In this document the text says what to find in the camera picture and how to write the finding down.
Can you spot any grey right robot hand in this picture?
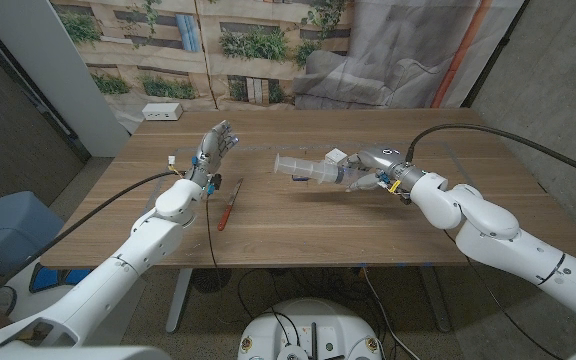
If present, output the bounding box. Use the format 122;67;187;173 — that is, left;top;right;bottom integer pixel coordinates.
342;147;427;205

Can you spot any blue-grey upholstered seat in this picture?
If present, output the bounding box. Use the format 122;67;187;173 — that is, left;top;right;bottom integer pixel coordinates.
0;190;65;276

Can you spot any white table leg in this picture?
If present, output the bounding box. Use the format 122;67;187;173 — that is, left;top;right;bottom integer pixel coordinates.
165;268;194;335

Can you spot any white and blue cart base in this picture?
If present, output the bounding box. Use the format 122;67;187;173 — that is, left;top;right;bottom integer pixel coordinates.
2;259;144;321

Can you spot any thin black left wrist cable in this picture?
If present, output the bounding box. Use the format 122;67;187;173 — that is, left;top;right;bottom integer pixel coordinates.
204;194;219;269

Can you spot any white cube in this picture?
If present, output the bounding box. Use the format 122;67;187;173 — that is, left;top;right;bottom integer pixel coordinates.
324;147;349;166

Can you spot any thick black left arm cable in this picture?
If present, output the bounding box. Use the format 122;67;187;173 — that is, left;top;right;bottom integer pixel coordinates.
0;170;187;306

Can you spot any grey floor cable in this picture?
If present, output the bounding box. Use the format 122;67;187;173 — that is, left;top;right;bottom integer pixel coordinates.
361;267;422;360

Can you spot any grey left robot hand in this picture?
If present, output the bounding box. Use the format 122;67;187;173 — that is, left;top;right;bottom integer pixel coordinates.
185;119;241;194

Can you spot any clear plastic syringe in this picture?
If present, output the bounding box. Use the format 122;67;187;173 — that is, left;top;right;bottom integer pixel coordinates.
273;152;369;187

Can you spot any white power strip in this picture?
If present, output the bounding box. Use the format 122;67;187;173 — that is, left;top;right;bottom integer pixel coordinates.
141;102;184;122

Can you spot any white pillar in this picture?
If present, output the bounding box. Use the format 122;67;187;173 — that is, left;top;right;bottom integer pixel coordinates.
0;0;132;159

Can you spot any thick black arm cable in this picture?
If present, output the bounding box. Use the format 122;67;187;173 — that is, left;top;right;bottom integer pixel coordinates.
405;123;576;184
0;170;187;306

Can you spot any red-handled knife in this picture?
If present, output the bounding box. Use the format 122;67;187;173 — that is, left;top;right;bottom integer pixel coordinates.
216;177;245;232

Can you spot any white robot torso base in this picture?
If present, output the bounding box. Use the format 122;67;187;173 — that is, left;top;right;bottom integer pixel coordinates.
236;297;384;360

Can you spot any black round floor fan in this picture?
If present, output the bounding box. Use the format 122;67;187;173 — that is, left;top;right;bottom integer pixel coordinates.
191;268;233;295

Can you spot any grey table leg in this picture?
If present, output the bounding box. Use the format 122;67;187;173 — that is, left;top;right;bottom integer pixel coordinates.
420;265;453;334

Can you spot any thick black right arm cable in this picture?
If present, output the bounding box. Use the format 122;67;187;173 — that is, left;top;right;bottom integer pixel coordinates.
405;123;576;184

